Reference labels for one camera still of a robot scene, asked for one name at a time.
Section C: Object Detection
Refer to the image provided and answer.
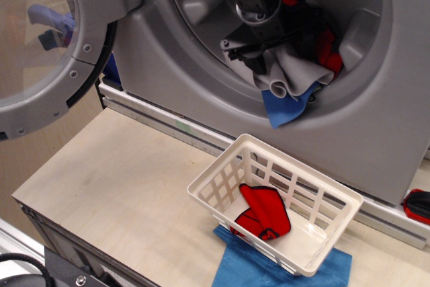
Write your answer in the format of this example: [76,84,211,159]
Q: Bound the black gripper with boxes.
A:
[220,5,326,75]

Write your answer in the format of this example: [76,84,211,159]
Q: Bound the red and black clamp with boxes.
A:
[402,189,429,225]

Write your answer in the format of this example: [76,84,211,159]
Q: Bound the aluminium frame rail lower left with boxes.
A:
[1,219,45,278]

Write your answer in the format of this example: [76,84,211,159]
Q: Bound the blue clamp behind door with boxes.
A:
[27,4,75,51]

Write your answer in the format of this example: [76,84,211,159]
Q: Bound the aluminium extrusion rail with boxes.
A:
[97,81,429,249]

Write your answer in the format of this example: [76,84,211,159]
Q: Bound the grey toy washing machine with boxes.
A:
[114,0,429,204]

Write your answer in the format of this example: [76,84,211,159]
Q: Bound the white plastic laundry basket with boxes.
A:
[187,134,363,277]

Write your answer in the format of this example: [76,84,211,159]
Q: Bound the blue felt cloth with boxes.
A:
[261,82,322,129]

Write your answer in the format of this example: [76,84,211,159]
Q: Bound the blue cloth under basket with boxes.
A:
[212,226,353,287]

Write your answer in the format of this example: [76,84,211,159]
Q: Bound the grey felt cloth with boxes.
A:
[224,48,334,99]

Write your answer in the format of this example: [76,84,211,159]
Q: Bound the red cloth with dark trim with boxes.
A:
[282,0,343,81]

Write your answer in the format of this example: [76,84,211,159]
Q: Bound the black metal bracket with bolt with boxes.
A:
[44,247,121,287]

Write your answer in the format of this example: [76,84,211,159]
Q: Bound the black braided cable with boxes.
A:
[0,252,54,287]

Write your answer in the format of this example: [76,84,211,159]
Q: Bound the grey round washer door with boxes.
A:
[1,0,141,140]

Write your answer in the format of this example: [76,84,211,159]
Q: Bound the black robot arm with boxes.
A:
[220,0,326,75]

